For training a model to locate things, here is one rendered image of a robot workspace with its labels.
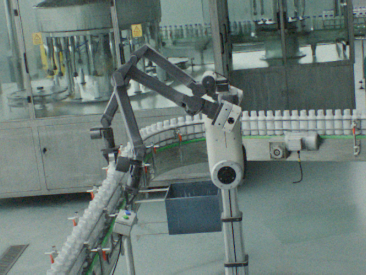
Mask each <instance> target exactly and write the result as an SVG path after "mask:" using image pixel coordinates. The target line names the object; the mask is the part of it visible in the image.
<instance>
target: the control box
mask: <svg viewBox="0 0 366 275"><path fill-rule="evenodd" d="M124 212H125V210H123V209H121V210H120V212H119V214H118V216H117V218H116V222H115V226H114V229H113V232H116V233H119V234H120V238H119V240H118V242H117V243H116V245H115V247H114V248H113V250H112V252H109V255H108V258H109V265H110V264H111V262H112V256H113V254H114V252H115V251H116V248H117V247H118V245H119V243H120V251H119V254H118V258H117V261H116V265H115V268H114V270H113V274H112V275H114V272H115V269H116V266H117V263H118V260H119V257H120V252H121V245H122V236H123V235H124V234H125V235H128V236H129V235H130V232H131V230H132V227H133V226H134V221H135V217H136V213H135V212H131V214H126V213H124ZM123 215H127V216H129V218H128V219H126V218H124V217H123Z"/></svg>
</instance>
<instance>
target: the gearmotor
mask: <svg viewBox="0 0 366 275"><path fill-rule="evenodd" d="M319 147H320V136H319V133H317V132H288V133H286V135H285V137H272V138H270V140H269V154H270V160H275V161H286V159H287V158H288V157H290V151H297V153H298V156H299V165H300V170H301V179H300V180H299V181H297V182H293V183H298V182H300V181H301V180H302V177H303V174H302V167H301V164H300V155H299V154H300V151H318V150H319Z"/></svg>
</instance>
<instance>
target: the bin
mask: <svg viewBox="0 0 366 275"><path fill-rule="evenodd" d="M163 190H167V193H166V196H165V198H164V199H150V200H141V201H135V203H144V202H152V201H165V205H166V215H167V221H160V222H167V225H168V231H169V232H166V233H168V234H169V235H170V234H188V233H205V232H215V231H221V230H222V229H223V225H222V224H223V222H222V221H221V213H222V212H224V210H223V201H222V194H221V188H219V187H217V186H216V185H215V184H214V183H213V182H212V180H200V181H191V182H176V183H170V184H169V187H168V188H162V189H153V190H139V192H154V191H163ZM146 223H159V222H143V223H141V227H142V229H143V228H144V226H145V224H146ZM166 233H148V234H166ZM148 234H137V235H136V239H137V242H138V241H139V239H140V236H141V235H148Z"/></svg>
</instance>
